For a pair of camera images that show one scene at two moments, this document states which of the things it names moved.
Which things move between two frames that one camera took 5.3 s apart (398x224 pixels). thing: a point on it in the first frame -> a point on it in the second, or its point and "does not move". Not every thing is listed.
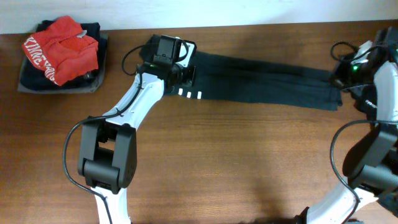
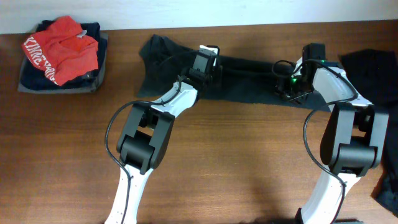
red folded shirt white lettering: [62, 50] does not move
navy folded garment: [33, 78] does not move
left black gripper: [188, 78] -> [217, 78]
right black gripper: [337, 74] -> [281, 84]
